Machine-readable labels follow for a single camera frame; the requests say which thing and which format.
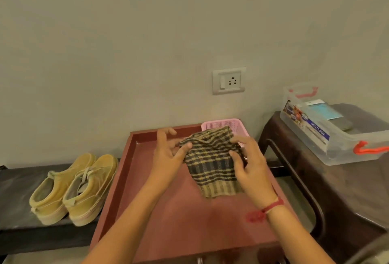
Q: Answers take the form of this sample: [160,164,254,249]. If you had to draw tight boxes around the person's right hand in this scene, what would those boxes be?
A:
[229,136,278,209]

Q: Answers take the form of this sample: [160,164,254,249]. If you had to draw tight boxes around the person's left hand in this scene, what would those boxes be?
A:
[150,127,193,183]

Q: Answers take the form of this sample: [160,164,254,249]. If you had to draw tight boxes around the checked brown black cloth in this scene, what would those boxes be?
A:
[179,126,247,198]

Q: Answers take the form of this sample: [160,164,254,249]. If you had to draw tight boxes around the person's right forearm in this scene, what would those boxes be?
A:
[255,195,336,264]

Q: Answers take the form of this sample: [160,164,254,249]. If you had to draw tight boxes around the person's left forearm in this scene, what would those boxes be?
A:
[81,172,174,264]

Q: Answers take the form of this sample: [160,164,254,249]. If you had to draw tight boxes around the pink plastic basket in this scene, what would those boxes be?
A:
[201,118,250,149]

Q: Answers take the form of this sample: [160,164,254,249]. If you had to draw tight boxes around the red thread wristband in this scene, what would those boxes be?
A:
[246,196,284,224]

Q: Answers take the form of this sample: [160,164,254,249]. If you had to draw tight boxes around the red wooden tray table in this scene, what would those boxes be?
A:
[90,124,300,264]

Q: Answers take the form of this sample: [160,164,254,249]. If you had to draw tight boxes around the yellow canvas shoe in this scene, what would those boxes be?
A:
[63,154,119,227]
[29,153,96,225]

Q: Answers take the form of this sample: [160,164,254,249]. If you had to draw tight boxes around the clear plastic storage box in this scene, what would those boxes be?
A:
[280,83,389,166]

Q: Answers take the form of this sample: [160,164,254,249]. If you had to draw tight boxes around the teal packet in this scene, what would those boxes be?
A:
[305,100,344,120]

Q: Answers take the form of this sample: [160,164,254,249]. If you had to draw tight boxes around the dark brown wooden stool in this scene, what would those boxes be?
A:
[258,103,389,264]

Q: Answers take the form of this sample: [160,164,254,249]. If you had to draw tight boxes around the black low bench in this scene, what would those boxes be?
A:
[0,159,122,255]

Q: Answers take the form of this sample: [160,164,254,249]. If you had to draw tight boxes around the white wall socket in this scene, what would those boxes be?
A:
[212,67,247,95]

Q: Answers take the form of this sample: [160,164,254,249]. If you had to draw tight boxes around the red box handle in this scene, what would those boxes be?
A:
[289,87,319,99]
[353,141,389,155]

